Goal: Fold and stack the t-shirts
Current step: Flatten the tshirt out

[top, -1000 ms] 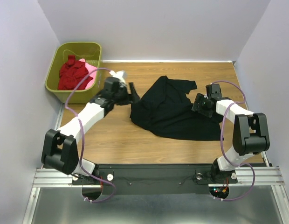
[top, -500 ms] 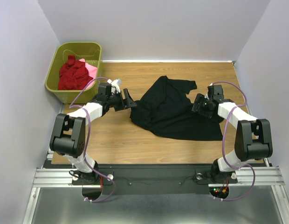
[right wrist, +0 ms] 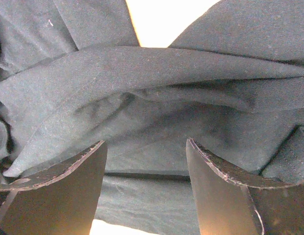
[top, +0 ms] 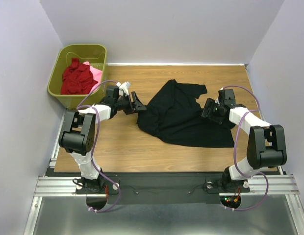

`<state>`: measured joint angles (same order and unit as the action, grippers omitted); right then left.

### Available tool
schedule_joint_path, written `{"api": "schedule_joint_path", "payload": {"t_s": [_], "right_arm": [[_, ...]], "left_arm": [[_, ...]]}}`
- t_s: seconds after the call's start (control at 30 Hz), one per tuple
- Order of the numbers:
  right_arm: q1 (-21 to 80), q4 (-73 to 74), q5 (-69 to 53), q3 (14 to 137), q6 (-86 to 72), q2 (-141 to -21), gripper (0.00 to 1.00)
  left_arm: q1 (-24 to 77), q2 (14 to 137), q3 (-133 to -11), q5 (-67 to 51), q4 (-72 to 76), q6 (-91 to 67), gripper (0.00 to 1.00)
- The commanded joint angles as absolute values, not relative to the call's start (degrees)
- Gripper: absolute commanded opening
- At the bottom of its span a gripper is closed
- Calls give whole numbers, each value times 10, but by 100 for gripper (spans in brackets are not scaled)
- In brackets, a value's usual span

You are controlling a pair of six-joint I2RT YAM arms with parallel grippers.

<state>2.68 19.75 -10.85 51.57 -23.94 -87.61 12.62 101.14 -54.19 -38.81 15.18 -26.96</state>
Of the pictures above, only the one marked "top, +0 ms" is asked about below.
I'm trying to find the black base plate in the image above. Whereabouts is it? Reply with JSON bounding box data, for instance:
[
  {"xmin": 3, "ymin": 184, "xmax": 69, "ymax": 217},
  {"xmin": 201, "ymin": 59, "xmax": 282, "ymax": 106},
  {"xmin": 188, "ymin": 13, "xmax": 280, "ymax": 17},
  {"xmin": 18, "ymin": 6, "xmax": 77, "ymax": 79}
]
[{"xmin": 73, "ymin": 172, "xmax": 249, "ymax": 206}]

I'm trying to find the olive green plastic bin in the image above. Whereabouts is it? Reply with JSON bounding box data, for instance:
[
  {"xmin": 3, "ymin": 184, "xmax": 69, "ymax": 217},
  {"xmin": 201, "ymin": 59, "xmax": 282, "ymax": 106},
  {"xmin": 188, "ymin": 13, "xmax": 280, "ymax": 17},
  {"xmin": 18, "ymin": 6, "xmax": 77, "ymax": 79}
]
[{"xmin": 47, "ymin": 44, "xmax": 108, "ymax": 110}]

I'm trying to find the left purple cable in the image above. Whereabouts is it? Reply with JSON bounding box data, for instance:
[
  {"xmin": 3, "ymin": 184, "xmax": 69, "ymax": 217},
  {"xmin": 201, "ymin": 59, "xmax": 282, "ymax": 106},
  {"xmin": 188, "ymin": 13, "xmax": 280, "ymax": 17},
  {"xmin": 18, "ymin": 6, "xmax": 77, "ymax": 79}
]
[{"xmin": 76, "ymin": 80, "xmax": 121, "ymax": 212}]

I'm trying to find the aluminium frame rail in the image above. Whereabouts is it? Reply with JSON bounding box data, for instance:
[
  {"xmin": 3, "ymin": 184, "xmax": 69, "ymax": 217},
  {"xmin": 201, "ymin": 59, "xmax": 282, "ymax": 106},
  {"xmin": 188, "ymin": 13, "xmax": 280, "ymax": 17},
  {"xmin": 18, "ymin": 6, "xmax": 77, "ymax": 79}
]
[{"xmin": 34, "ymin": 177, "xmax": 87, "ymax": 197}]

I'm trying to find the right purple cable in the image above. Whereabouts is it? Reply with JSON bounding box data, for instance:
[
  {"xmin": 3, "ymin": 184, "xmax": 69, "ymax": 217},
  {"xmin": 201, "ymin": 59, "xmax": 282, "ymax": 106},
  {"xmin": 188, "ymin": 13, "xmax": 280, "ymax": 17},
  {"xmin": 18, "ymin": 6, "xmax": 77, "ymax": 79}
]
[{"xmin": 220, "ymin": 85, "xmax": 269, "ymax": 212}]

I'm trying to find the pink t shirt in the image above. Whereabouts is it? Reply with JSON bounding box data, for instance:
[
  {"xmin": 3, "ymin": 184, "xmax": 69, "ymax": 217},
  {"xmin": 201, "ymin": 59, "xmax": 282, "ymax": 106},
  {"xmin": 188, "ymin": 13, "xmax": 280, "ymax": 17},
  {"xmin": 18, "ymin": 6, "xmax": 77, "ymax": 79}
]
[{"xmin": 83, "ymin": 61, "xmax": 102, "ymax": 92}]

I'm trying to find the black t shirt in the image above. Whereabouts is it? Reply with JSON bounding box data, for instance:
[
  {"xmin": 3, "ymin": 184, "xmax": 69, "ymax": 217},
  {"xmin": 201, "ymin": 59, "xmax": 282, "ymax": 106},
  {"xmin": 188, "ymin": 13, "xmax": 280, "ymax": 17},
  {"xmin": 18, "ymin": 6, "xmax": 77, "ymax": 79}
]
[{"xmin": 137, "ymin": 79, "xmax": 235, "ymax": 148}]

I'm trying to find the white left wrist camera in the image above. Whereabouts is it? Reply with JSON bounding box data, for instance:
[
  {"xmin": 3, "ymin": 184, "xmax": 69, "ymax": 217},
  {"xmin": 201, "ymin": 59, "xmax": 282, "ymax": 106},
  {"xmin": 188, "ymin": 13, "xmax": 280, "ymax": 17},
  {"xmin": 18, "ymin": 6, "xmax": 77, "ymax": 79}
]
[{"xmin": 116, "ymin": 81, "xmax": 131, "ymax": 96}]

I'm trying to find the red t shirt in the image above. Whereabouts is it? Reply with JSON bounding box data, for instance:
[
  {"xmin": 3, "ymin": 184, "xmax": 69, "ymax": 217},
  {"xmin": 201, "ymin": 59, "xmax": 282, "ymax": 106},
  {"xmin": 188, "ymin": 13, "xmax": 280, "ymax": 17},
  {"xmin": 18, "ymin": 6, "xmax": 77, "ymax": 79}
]
[{"xmin": 60, "ymin": 58, "xmax": 95, "ymax": 95}]

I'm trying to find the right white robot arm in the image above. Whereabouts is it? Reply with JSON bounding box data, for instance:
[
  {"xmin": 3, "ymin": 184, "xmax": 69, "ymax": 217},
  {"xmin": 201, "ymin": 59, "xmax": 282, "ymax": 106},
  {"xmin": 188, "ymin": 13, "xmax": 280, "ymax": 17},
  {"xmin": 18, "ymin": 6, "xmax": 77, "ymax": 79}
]
[{"xmin": 201, "ymin": 86, "xmax": 287, "ymax": 191}]

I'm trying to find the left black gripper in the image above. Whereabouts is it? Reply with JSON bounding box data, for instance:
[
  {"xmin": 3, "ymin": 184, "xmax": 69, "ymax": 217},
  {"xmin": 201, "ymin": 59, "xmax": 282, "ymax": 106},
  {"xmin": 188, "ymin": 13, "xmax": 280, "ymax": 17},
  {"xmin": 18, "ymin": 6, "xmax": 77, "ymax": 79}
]
[{"xmin": 115, "ymin": 91, "xmax": 147, "ymax": 115}]

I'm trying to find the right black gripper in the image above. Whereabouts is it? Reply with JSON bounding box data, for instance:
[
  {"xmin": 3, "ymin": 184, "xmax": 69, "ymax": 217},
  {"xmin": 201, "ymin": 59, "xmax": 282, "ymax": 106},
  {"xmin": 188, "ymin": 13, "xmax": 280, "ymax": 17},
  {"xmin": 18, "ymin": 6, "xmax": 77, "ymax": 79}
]
[{"xmin": 198, "ymin": 97, "xmax": 224, "ymax": 124}]

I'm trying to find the purple cable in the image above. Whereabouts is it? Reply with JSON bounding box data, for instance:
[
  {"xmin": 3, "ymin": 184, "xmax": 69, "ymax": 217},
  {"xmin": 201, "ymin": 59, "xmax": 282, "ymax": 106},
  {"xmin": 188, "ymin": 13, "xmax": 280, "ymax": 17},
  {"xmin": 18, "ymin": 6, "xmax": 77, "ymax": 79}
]
[
  {"xmin": 76, "ymin": 80, "xmax": 121, "ymax": 212},
  {"xmin": 220, "ymin": 85, "xmax": 269, "ymax": 212}
]

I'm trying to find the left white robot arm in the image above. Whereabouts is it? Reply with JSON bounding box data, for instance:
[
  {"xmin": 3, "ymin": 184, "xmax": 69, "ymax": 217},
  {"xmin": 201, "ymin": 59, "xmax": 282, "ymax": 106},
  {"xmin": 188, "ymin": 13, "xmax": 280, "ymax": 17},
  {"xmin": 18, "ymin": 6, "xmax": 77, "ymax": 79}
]
[{"xmin": 58, "ymin": 82, "xmax": 146, "ymax": 193}]

